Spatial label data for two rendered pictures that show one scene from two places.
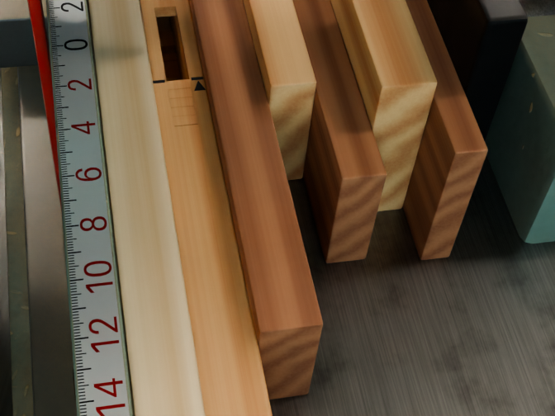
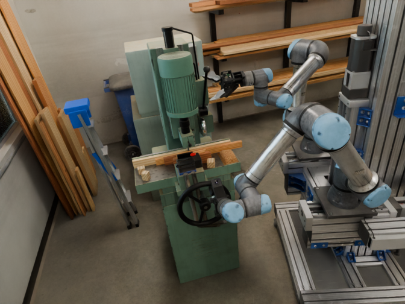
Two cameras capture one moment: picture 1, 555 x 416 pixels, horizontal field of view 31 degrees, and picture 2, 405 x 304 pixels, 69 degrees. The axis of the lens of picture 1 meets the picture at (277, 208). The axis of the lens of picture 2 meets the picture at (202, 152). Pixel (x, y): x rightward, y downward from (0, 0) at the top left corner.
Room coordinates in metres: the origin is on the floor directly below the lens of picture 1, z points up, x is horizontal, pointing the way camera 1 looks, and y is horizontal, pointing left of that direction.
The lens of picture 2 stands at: (0.55, -1.43, 1.82)
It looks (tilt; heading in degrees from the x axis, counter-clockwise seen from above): 31 degrees down; 96
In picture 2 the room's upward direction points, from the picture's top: 7 degrees counter-clockwise
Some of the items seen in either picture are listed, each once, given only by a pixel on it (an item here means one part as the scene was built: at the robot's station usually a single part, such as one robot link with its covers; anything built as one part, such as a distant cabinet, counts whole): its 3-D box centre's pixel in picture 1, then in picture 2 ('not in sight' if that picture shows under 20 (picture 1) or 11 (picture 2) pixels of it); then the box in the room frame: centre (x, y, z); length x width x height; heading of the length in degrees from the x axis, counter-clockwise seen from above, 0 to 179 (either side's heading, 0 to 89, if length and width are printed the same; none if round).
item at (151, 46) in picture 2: not in sight; (175, 101); (0.22, 0.33, 1.16); 0.22 x 0.22 x 0.72; 16
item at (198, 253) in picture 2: not in sight; (196, 212); (0.27, 0.17, 0.36); 0.58 x 0.45 x 0.71; 106
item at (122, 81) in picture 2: not in sight; (140, 114); (-0.51, 1.79, 0.48); 0.64 x 0.54 x 0.97; 20
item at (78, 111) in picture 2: not in sight; (106, 169); (-0.46, 0.48, 0.58); 0.27 x 0.25 x 1.16; 20
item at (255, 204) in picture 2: not in sight; (254, 202); (0.63, -0.53, 1.03); 0.11 x 0.11 x 0.08; 15
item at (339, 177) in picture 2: not in sight; (349, 172); (1.09, -0.30, 0.98); 0.13 x 0.12 x 0.14; 105
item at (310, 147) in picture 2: not in sight; (313, 141); (1.07, 0.20, 0.87); 0.15 x 0.15 x 0.10
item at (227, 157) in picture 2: not in sight; (227, 154); (0.53, 0.03, 0.92); 0.14 x 0.09 x 0.04; 106
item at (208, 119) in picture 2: not in sight; (205, 122); (0.40, 0.28, 1.02); 0.09 x 0.07 x 0.12; 16
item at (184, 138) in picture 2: not in sight; (186, 137); (0.30, 0.07, 1.03); 0.14 x 0.07 x 0.09; 106
